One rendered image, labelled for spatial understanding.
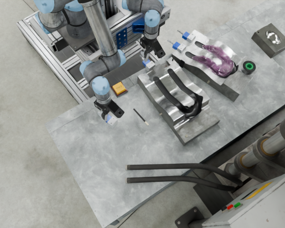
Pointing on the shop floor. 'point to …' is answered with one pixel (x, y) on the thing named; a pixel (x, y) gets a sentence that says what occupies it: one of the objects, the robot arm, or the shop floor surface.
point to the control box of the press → (251, 208)
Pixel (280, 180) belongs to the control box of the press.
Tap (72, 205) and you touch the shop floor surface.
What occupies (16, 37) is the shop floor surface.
